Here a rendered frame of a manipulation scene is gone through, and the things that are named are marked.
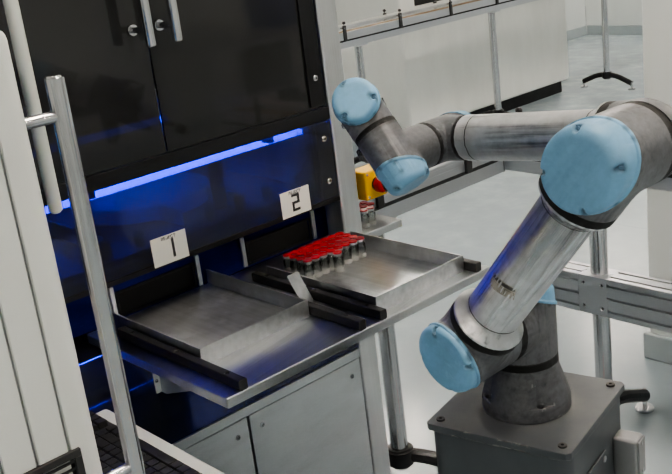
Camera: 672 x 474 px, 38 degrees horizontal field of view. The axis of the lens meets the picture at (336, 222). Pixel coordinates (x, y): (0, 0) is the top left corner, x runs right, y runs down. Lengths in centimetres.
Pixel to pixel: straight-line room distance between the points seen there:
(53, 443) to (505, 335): 66
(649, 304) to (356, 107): 149
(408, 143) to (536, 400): 48
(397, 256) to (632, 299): 88
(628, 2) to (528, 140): 957
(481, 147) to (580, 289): 144
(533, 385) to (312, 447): 88
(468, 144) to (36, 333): 72
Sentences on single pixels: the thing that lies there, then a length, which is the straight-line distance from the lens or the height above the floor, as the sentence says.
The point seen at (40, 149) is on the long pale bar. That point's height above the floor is 130.
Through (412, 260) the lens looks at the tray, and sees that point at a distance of 216.
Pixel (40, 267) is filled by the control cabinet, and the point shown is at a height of 126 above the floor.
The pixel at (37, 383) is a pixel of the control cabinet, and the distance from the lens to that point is 130.
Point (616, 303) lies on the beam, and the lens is 289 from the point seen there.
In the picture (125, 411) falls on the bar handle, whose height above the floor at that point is 102.
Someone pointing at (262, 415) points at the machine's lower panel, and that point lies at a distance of 228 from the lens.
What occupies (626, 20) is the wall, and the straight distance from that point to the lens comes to 1108.
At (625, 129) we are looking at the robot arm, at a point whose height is 133.
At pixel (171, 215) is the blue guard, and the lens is 202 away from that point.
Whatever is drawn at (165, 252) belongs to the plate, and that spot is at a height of 102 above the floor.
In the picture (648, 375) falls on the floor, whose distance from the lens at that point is 355.
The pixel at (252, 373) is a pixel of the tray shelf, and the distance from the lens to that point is 174.
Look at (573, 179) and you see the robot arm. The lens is 126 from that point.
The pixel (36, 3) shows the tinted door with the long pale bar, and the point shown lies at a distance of 186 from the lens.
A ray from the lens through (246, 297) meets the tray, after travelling 208.
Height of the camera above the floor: 163
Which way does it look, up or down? 18 degrees down
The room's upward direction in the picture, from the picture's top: 7 degrees counter-clockwise
